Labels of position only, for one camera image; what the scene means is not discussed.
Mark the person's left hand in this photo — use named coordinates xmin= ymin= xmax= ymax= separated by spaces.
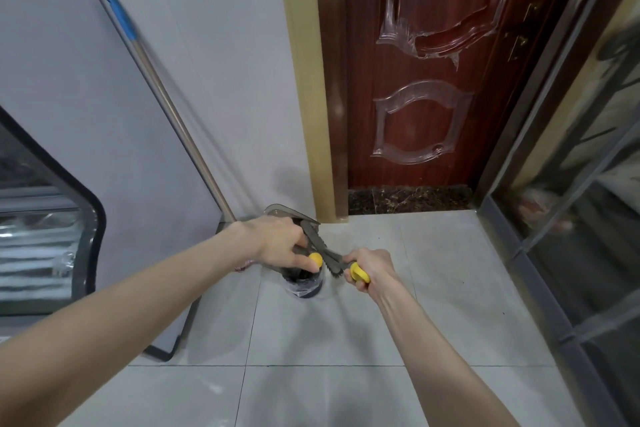
xmin=239 ymin=215 xmax=323 ymax=272

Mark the person's right hand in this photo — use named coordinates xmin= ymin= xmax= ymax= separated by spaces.
xmin=342 ymin=248 xmax=401 ymax=300

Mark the grey dustpan with yellow-tipped handle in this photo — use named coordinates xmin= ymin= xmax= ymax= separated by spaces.
xmin=263 ymin=203 xmax=325 ymax=272

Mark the grey broom with yellow cap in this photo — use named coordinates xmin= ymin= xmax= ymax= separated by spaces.
xmin=299 ymin=220 xmax=372 ymax=285

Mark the person's left forearm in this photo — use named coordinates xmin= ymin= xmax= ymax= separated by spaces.
xmin=0 ymin=224 xmax=261 ymax=427

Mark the person's right forearm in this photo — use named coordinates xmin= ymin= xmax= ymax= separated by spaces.
xmin=372 ymin=281 xmax=521 ymax=427

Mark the black trash bin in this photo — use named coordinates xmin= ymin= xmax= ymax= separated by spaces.
xmin=279 ymin=266 xmax=326 ymax=299

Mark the grey glass display freezer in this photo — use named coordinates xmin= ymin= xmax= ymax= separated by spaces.
xmin=0 ymin=106 xmax=223 ymax=362

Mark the pink string mop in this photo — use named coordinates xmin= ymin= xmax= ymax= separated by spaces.
xmin=106 ymin=0 xmax=251 ymax=272

